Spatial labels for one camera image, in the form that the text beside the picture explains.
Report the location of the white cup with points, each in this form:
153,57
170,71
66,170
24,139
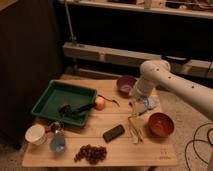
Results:
36,134

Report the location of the black brush in tray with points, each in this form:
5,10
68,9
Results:
68,110

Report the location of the green plastic tray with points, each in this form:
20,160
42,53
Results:
57,94

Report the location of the metal pole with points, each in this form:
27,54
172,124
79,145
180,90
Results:
72,36

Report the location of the wooden shelf rail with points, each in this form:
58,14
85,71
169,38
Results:
134,59

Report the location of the purple bowl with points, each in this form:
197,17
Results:
125,83

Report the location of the blue cloth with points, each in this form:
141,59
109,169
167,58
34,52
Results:
152,103

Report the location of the bunch of red grapes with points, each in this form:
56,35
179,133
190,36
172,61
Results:
92,154

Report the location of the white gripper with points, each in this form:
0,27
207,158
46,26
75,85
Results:
138,105

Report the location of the orange bowl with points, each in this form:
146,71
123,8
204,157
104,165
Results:
161,124

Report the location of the black rectangular block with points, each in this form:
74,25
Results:
113,133

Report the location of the red yellow apple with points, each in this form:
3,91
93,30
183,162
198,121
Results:
100,103

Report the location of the small metal cup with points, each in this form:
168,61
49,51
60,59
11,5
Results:
56,127

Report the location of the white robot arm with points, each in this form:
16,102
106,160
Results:
157,72

